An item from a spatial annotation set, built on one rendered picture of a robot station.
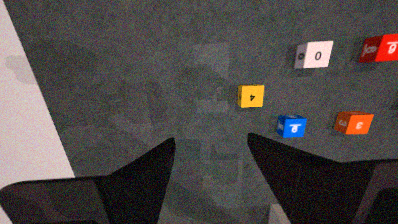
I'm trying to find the yellow block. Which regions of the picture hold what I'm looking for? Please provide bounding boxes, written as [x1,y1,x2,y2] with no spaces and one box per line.
[238,84,264,107]

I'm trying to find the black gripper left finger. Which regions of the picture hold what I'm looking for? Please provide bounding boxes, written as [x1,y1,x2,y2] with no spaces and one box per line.
[0,138,176,224]

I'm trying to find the orange block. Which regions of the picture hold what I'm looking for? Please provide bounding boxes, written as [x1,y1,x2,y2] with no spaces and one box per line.
[334,111,374,134]

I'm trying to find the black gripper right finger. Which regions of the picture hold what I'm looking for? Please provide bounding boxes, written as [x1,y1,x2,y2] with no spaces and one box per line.
[247,133,398,224]

